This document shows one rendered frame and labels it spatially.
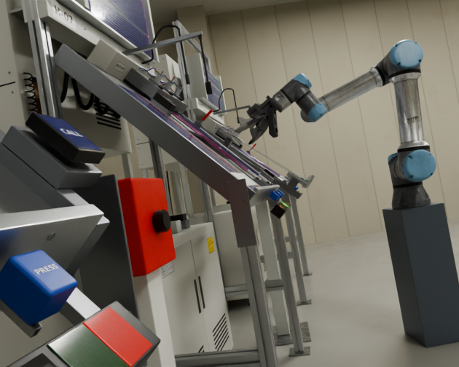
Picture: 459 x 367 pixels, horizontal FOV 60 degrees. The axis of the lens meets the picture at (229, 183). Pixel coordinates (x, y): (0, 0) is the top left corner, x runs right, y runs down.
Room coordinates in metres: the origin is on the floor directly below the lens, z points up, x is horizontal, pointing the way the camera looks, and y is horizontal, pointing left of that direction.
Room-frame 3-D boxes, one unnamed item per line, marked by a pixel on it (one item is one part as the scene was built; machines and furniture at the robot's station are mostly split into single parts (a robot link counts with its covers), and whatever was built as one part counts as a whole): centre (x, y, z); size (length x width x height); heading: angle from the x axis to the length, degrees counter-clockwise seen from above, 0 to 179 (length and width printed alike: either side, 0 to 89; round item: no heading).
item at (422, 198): (1.68, -0.74, 0.60); 0.15 x 0.15 x 0.10
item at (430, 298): (1.68, -0.74, 0.28); 0.18 x 0.18 x 0.55; 2
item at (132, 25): (1.55, 0.36, 1.52); 0.51 x 0.13 x 0.27; 168
